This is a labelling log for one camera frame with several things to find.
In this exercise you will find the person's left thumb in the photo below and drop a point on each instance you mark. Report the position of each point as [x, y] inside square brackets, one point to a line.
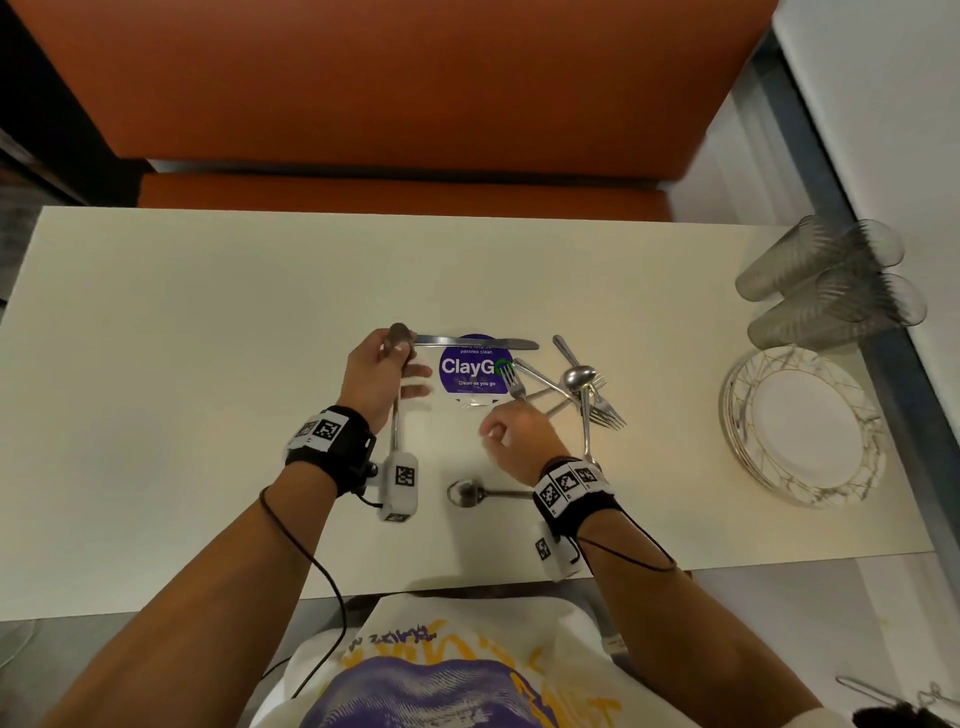
[417, 391]

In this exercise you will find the round purple sticker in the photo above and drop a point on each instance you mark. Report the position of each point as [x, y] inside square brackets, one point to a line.
[469, 367]

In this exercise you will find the person's right fingers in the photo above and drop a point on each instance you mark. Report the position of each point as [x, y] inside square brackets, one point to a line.
[493, 437]

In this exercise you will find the white shirt with purple print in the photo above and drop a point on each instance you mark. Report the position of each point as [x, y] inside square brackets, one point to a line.
[450, 660]

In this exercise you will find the person's left hand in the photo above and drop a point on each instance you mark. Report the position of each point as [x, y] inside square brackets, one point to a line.
[367, 379]

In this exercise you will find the person's right forearm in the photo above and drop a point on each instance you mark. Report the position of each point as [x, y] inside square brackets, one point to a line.
[675, 630]

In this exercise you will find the black left wristband with markers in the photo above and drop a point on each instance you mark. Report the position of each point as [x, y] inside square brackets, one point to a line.
[334, 442]

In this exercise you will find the black right wristband with markers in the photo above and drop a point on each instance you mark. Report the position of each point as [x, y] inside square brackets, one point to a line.
[574, 491]

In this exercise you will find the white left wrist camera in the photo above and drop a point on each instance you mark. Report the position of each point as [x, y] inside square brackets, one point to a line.
[399, 484]

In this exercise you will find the orange bench backrest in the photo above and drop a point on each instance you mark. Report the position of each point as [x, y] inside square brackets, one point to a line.
[405, 75]

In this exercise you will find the grey metal window frame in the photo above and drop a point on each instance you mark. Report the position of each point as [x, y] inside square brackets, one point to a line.
[904, 367]

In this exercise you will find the metal table knife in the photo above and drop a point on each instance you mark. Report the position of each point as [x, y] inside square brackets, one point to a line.
[480, 343]

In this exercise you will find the person's left forearm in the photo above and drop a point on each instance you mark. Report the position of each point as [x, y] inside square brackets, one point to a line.
[202, 600]

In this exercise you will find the metal fork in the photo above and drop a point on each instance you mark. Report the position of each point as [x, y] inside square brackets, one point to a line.
[609, 416]
[574, 396]
[516, 386]

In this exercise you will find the orange bench seat cushion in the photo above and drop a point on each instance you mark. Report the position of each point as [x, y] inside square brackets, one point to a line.
[397, 196]

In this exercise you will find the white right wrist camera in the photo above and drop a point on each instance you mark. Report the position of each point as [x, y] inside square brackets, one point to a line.
[559, 555]

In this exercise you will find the black wristband with markers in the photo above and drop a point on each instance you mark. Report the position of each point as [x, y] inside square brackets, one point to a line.
[334, 442]
[574, 491]

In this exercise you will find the stack of white gold-patterned plates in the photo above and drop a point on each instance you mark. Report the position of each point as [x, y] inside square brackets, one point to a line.
[806, 424]

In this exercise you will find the person's right hand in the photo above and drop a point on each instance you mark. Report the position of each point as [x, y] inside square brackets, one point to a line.
[529, 439]

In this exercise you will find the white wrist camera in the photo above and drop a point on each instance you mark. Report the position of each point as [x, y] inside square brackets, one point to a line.
[559, 555]
[399, 484]

